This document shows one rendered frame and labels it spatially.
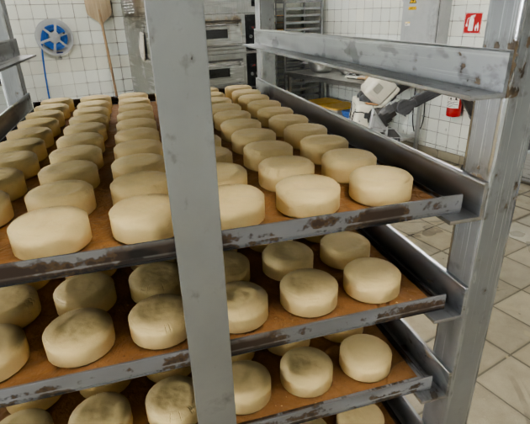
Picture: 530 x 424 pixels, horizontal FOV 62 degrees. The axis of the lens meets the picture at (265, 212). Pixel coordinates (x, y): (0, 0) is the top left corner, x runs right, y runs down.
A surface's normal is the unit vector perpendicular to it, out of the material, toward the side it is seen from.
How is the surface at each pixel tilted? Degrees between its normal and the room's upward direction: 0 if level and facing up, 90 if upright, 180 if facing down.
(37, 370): 0
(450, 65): 90
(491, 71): 90
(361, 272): 0
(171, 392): 0
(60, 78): 90
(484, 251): 90
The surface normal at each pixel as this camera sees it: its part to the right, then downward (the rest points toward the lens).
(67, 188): -0.03, -0.91
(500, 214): 0.28, 0.39
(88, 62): 0.52, 0.34
